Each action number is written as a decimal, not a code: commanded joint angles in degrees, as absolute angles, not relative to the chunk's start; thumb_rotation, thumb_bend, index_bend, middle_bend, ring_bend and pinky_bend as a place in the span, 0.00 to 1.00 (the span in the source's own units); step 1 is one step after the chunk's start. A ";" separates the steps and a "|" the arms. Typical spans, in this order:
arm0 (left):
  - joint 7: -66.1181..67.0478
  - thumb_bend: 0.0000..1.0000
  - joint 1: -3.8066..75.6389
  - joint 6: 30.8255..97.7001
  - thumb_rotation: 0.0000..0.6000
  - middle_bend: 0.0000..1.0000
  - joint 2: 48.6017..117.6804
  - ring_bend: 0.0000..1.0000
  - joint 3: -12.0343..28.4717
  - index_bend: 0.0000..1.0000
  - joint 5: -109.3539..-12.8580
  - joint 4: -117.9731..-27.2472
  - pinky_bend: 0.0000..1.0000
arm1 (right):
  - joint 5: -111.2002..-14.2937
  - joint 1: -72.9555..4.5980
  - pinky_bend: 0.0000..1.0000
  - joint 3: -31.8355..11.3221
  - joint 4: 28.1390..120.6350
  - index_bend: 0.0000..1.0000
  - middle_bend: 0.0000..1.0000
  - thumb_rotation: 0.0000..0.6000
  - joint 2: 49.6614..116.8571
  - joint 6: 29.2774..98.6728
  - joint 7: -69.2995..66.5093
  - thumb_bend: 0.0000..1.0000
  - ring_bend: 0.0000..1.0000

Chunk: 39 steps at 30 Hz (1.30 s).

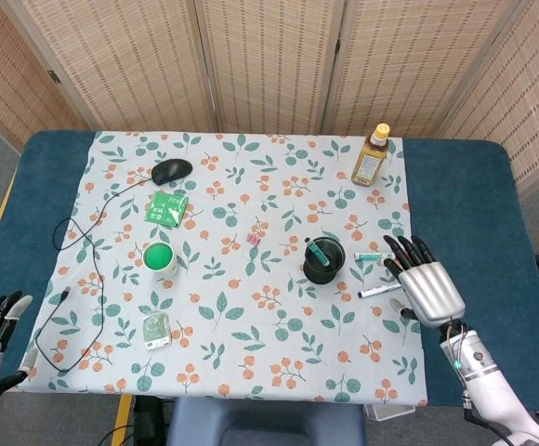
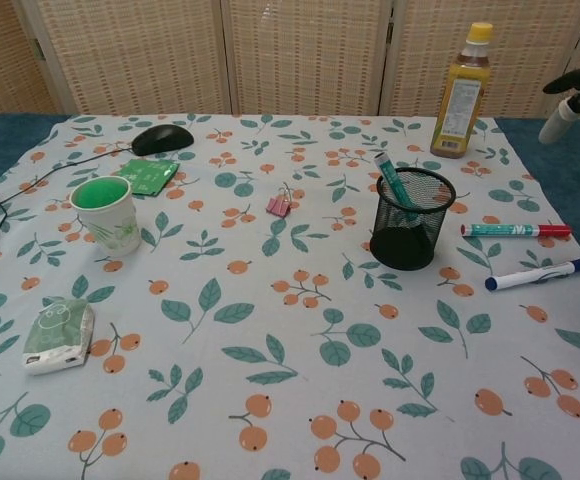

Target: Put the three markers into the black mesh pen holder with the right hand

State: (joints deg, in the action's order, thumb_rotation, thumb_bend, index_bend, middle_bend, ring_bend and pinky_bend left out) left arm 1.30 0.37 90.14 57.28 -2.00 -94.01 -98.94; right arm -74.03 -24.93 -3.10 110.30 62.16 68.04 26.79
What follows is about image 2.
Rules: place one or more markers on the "floral leaf and fruit tablecloth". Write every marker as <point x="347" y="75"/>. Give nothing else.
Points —
<point x="270" y="350"/>

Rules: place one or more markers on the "green foil sachet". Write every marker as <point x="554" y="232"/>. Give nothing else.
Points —
<point x="146" y="176"/>

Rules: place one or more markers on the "green white tissue pack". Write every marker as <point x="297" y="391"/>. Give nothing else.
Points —
<point x="57" y="337"/>

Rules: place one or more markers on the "black mesh pen holder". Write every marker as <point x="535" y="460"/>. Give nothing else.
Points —
<point x="405" y="242"/>

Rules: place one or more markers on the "white paper cup green inside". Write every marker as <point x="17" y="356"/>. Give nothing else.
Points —
<point x="112" y="225"/>

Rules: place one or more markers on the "blue-capped marker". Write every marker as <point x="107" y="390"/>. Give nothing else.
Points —
<point x="535" y="276"/>

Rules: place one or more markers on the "yellow capped drink bottle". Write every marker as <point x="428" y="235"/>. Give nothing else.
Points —
<point x="461" y="100"/>

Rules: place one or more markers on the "woven folding screen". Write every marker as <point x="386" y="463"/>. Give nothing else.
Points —
<point x="300" y="55"/>

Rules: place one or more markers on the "red-capped marker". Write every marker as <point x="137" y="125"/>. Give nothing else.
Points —
<point x="515" y="230"/>

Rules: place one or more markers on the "black capped marker pen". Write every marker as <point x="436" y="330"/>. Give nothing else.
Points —
<point x="396" y="180"/>

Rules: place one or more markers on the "pink binder clip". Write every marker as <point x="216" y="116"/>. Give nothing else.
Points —
<point x="280" y="206"/>

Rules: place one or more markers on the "teal blue table cover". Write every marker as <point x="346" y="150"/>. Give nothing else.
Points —
<point x="0" y="145"/>

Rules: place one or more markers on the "black computer mouse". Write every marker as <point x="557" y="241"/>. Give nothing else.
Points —
<point x="162" y="138"/>

